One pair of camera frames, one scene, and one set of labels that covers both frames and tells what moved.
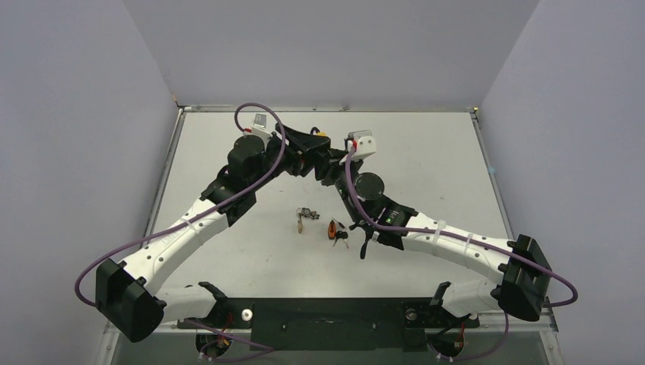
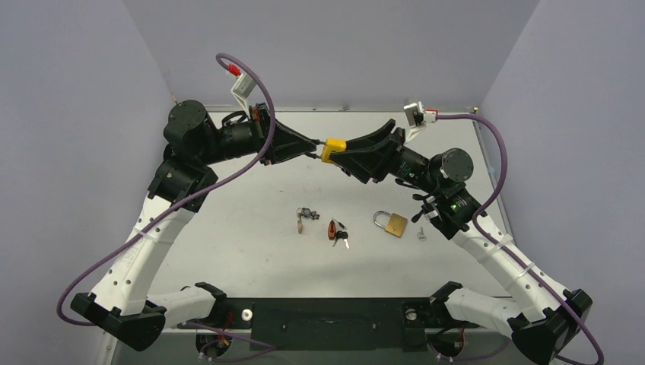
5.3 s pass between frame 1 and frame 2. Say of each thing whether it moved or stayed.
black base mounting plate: stayed
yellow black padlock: moved
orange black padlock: stayed
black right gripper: moved
